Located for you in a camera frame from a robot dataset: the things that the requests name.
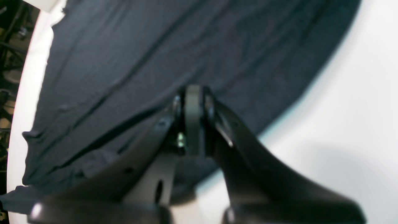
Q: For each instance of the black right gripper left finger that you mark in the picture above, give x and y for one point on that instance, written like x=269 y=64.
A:
x=136 y=189

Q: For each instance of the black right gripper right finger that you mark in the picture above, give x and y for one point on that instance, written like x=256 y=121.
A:
x=261 y=188

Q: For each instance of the dark navy long-sleeve shirt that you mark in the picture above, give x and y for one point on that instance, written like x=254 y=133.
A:
x=114 y=63

